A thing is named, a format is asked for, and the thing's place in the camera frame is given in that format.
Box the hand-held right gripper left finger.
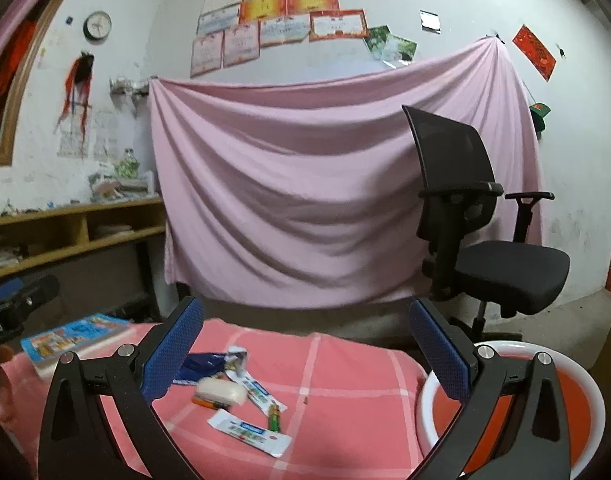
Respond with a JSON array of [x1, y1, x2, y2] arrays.
[[38, 296, 206, 480]]

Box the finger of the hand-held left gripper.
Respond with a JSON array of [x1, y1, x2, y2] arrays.
[[0, 273, 61, 311]]

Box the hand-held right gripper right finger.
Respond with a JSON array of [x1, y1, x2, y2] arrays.
[[409, 297, 571, 480]]

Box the dark blue wrapper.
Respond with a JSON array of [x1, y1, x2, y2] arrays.
[[174, 352, 232, 387]]

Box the silver foil wrapper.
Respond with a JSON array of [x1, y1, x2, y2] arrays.
[[224, 345, 249, 377]]

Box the white soap bar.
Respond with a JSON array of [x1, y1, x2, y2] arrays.
[[194, 377, 249, 408]]

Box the white blue toothpaste tube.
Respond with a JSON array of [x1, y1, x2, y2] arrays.
[[234, 376, 289, 414]]

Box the white toothpaste tube front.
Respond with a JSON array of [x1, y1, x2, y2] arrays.
[[207, 408, 292, 458]]

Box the orange bucket with white rim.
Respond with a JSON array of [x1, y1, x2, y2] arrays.
[[416, 340, 607, 480]]

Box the blue illustrated book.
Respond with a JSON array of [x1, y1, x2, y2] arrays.
[[20, 312, 134, 379]]

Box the wooden desk with shelves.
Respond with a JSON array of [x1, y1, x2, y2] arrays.
[[0, 197, 167, 342]]

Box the thin pile of papers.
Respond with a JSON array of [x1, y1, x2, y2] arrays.
[[94, 223, 134, 239]]

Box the pink checkered tablecloth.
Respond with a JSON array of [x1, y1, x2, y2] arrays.
[[0, 317, 429, 480]]

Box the stack of books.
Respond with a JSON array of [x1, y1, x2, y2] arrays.
[[88, 172, 156, 204]]

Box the black office chair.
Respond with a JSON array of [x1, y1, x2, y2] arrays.
[[401, 105, 571, 347]]

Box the glass jar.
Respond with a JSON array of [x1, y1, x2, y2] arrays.
[[116, 148, 139, 180]]

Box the pink hanging cloth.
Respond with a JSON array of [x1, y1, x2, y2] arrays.
[[148, 37, 545, 311]]

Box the hanging red scarves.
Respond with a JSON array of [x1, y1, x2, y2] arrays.
[[54, 51, 95, 137]]

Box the green cap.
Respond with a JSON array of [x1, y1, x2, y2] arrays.
[[529, 102, 551, 134]]

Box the pink curtain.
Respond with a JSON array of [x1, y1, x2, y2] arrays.
[[0, 0, 82, 86]]

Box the red paper decoration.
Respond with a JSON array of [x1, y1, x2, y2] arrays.
[[512, 23, 557, 83]]

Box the black and white card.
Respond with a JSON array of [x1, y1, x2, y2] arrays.
[[419, 9, 443, 35]]

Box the wooden window frame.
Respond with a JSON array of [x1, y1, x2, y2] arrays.
[[0, 0, 94, 167]]

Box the large wall calendar sheet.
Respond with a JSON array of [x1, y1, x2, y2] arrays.
[[57, 109, 90, 159]]

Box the narrow wall calendar sheet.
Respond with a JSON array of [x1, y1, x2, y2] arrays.
[[92, 109, 117, 162]]

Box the red cloth behind frame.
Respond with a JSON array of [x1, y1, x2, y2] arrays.
[[0, 19, 39, 132]]

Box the wire wall rack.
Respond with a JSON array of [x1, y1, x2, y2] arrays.
[[108, 75, 151, 99]]

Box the round wall clock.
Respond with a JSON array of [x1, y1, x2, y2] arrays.
[[82, 10, 112, 41]]

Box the light green wall photo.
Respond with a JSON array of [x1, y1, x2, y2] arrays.
[[382, 33, 419, 68]]

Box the dark green wall photo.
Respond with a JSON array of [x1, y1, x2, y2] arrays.
[[363, 24, 391, 61]]

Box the group of wall certificates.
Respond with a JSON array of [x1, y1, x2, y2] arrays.
[[190, 0, 395, 79]]

